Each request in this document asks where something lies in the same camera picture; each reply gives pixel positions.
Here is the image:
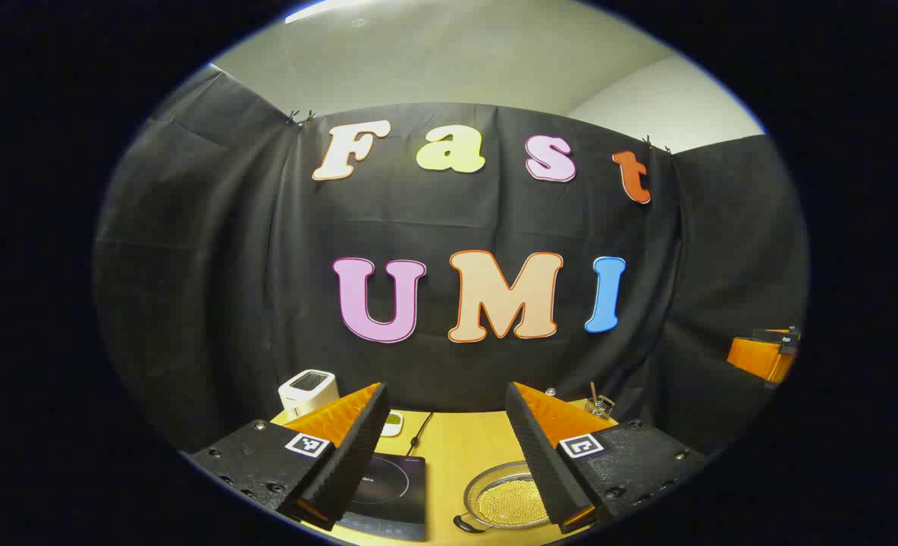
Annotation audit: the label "black power cable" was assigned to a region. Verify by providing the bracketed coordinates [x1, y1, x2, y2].
[407, 412, 435, 456]

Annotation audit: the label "small glass jar with stick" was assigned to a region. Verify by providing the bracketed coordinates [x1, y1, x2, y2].
[584, 381, 617, 418]

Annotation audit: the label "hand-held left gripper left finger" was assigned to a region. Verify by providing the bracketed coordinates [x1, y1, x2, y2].
[191, 383, 391, 532]

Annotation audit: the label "black backdrop cloth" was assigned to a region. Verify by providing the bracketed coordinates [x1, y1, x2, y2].
[93, 64, 810, 456]

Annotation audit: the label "white box appliance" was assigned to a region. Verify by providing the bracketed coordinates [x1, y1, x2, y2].
[278, 369, 340, 420]

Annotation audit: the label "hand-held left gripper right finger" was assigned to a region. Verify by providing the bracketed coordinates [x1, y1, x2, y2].
[505, 381, 711, 535]

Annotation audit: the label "heap of yellow soybeans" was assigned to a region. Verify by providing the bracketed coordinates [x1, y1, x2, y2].
[476, 478, 548, 528]

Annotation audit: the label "black induction cooktop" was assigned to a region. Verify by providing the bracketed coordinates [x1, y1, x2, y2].
[335, 453, 427, 542]

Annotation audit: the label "stainless steel pot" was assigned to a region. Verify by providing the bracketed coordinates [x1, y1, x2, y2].
[453, 460, 571, 533]

